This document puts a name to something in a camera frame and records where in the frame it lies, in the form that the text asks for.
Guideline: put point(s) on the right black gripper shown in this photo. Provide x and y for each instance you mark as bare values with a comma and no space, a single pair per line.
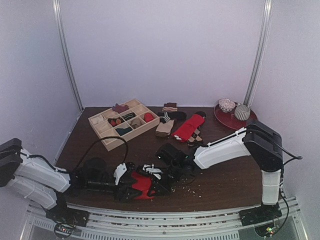
164,181

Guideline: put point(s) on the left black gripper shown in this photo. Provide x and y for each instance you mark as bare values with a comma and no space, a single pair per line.
122,195

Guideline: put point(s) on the red sock with stripes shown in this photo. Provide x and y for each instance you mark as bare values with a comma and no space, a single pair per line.
143,186

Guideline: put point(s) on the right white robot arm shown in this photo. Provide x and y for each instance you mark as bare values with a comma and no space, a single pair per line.
256,139

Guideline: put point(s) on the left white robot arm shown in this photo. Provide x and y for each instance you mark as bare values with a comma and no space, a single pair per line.
32,176

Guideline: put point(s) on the beige brown folded sock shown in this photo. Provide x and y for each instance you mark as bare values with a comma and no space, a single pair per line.
164,129

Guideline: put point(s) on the red folded sock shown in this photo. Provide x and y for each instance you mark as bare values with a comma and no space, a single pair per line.
185,131

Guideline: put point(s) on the teal sock in box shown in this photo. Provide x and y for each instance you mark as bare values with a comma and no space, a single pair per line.
123,131

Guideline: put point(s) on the beige sock in box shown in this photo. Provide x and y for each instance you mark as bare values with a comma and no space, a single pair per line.
136,123

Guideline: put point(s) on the red rolled sock in box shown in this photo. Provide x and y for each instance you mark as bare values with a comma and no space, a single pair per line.
148,117

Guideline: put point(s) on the black white striped sock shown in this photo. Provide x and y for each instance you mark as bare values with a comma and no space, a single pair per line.
171,116

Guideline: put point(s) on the strawberry pattern sock in box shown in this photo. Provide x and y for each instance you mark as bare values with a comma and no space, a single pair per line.
115,121

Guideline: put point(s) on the wooden compartment box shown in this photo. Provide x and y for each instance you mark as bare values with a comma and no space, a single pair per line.
108,133

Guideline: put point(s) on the black striped sock in box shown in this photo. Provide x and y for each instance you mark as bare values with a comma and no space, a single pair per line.
129,116

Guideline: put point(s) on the brown striped folded sock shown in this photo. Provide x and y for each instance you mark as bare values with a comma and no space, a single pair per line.
170,107

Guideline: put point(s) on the purple sock in box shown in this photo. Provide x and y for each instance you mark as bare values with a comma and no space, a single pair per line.
120,108

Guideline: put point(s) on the red plate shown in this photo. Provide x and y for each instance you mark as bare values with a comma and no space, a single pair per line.
228,119

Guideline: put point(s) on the dotted white bowl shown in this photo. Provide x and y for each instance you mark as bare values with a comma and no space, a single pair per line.
226,105

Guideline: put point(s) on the striped ceramic cup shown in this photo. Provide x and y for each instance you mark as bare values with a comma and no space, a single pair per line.
242,112

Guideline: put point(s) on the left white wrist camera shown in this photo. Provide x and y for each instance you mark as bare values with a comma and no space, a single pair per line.
119,171

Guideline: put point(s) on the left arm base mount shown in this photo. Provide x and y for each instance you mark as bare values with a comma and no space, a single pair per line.
66,220

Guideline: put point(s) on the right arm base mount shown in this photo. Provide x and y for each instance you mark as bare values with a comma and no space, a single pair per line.
266,220

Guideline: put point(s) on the front aluminium rail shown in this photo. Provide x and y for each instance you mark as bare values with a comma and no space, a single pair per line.
107,224

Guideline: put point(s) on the left aluminium frame post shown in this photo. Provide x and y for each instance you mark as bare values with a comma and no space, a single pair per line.
66,57

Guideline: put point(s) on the aluminium frame post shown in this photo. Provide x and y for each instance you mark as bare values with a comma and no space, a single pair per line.
261,47
66,57

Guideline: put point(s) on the right aluminium frame post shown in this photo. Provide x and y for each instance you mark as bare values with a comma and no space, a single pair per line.
261,47

